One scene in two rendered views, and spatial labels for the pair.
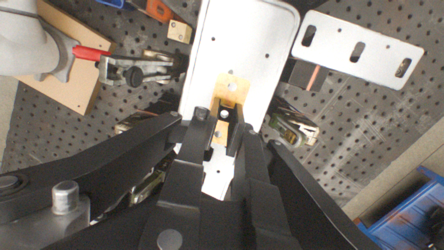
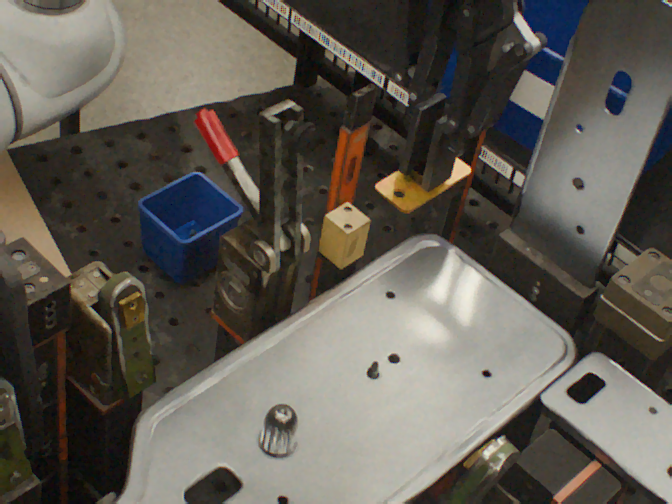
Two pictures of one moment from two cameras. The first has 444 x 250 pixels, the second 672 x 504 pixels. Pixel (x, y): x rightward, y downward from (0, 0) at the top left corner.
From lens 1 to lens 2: 0.95 m
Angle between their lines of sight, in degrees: 63
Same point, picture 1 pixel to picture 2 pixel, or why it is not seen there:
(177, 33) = (345, 220)
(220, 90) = not seen: hidden behind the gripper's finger
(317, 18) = (611, 371)
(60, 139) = not seen: outside the picture
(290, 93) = not seen: outside the picture
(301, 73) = (551, 457)
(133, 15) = (173, 289)
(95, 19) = (77, 246)
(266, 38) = (496, 347)
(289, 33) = (546, 363)
